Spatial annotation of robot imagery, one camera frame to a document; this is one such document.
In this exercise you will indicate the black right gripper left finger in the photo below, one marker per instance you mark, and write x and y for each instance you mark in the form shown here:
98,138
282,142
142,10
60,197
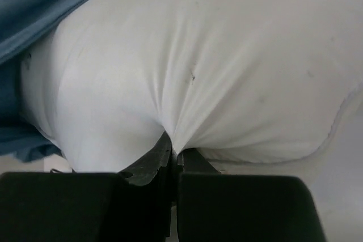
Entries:
131,205

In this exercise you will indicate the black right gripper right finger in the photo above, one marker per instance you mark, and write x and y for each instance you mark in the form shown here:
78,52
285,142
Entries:
246,208

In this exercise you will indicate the white pillow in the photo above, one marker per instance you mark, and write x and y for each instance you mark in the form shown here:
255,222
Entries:
258,86

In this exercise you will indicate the blue pillowcase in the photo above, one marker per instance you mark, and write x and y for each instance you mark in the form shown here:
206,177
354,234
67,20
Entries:
23,22

